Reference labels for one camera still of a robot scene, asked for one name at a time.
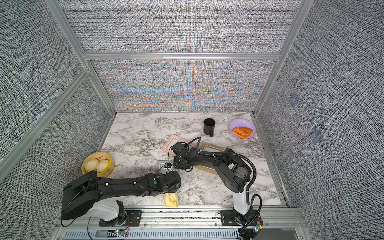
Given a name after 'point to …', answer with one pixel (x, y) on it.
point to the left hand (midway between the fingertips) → (178, 186)
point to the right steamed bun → (101, 165)
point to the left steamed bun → (91, 164)
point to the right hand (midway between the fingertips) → (175, 164)
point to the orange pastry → (242, 132)
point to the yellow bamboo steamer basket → (100, 156)
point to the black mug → (209, 126)
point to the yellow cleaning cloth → (171, 199)
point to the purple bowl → (244, 123)
